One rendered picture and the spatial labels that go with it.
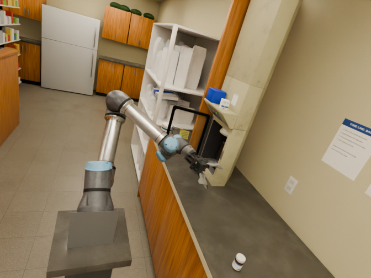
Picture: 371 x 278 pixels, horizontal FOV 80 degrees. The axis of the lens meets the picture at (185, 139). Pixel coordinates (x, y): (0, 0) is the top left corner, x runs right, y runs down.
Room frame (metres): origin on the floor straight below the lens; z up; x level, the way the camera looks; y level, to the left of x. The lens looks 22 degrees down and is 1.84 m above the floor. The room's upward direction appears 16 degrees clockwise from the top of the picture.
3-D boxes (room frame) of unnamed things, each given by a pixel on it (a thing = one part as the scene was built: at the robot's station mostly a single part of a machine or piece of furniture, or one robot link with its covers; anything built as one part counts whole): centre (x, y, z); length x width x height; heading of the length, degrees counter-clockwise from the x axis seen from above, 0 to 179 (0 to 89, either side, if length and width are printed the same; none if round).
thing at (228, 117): (1.55, -0.17, 1.46); 0.32 x 0.11 x 0.10; 25
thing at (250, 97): (1.63, -0.33, 1.33); 0.32 x 0.25 x 0.77; 25
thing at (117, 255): (0.75, 0.29, 0.92); 0.32 x 0.32 x 0.04; 27
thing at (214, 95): (1.64, -0.12, 1.56); 0.10 x 0.10 x 0.09; 25
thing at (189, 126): (1.70, 0.01, 1.19); 0.30 x 0.01 x 0.40; 93
